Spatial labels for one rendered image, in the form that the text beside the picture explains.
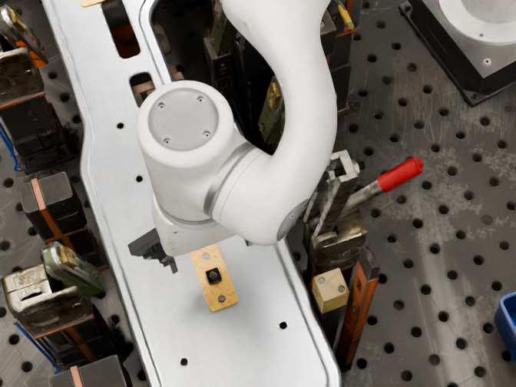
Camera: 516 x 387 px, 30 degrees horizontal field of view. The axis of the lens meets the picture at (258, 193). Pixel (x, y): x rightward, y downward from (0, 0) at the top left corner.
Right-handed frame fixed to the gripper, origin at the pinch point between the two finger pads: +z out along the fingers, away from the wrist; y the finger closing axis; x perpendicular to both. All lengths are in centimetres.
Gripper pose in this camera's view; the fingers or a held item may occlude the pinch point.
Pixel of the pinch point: (207, 245)
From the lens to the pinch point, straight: 111.1
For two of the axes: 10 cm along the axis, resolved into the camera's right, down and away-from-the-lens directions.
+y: -9.4, 3.3, -1.2
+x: 3.5, 8.6, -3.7
